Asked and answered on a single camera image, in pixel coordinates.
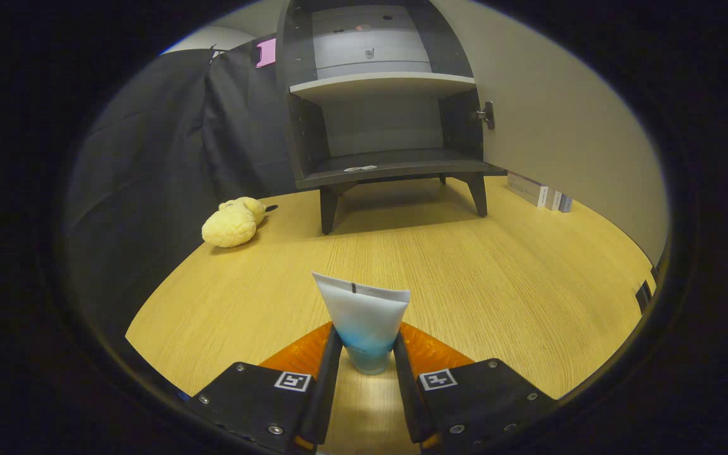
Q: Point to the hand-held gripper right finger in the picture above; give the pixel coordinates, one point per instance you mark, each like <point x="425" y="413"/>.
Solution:
<point x="408" y="398"/>

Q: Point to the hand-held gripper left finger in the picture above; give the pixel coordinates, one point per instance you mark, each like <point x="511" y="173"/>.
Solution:
<point x="326" y="392"/>

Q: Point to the white and blue tube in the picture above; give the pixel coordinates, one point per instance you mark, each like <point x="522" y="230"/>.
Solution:
<point x="364" y="316"/>

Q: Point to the beige cabinet door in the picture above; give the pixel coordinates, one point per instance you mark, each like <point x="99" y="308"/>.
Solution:
<point x="560" y="126"/>

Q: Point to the yellow plush toy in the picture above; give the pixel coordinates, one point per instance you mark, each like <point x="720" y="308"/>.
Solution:
<point x="231" y="224"/>

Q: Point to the white book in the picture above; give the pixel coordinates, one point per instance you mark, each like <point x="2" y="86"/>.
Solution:
<point x="553" y="199"/>

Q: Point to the black backdrop cloth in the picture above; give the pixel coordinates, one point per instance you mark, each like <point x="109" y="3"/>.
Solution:
<point x="149" y="158"/>

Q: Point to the metal door hinge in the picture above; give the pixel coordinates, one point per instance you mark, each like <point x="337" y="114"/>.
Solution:
<point x="487" y="115"/>

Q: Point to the light cabinet shelf board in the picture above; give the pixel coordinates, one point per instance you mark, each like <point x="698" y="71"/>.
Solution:
<point x="383" y="82"/>

